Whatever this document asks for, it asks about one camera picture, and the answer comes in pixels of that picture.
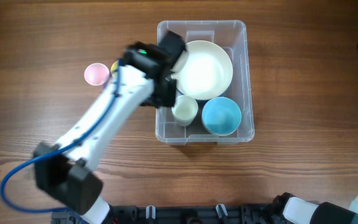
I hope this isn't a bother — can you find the yellow cup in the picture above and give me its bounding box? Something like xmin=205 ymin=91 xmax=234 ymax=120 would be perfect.
xmin=110 ymin=60 xmax=119 ymax=78

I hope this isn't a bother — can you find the large cream bowl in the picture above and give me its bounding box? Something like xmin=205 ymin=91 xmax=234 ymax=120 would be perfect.
xmin=172 ymin=40 xmax=234 ymax=99

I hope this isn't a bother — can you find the cream cup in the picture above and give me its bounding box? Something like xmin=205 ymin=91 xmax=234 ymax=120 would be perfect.
xmin=172 ymin=95 xmax=198 ymax=123

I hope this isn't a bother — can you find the pink cup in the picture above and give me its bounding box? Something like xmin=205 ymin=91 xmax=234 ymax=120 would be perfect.
xmin=84 ymin=63 xmax=110 ymax=86

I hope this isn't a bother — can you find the large dark blue bowl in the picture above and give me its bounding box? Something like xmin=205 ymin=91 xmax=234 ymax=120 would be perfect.
xmin=195 ymin=87 xmax=230 ymax=103

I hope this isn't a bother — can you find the grey cup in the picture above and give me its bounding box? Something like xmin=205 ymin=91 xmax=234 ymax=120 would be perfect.
xmin=176 ymin=120 xmax=193 ymax=127

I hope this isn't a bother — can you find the clear plastic storage bin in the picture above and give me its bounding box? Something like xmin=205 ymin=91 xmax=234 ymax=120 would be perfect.
xmin=155 ymin=20 xmax=255 ymax=145

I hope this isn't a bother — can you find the light blue bowl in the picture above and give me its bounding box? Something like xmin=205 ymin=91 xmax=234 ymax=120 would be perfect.
xmin=201 ymin=97 xmax=242 ymax=136

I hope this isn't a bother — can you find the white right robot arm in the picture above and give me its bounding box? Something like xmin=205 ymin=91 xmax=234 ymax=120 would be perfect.
xmin=269 ymin=44 xmax=358 ymax=224

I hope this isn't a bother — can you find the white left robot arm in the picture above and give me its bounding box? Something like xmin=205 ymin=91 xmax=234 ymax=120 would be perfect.
xmin=34 ymin=31 xmax=186 ymax=223

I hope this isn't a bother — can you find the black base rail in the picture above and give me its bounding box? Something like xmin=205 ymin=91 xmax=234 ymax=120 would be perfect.
xmin=50 ymin=203 xmax=279 ymax=224

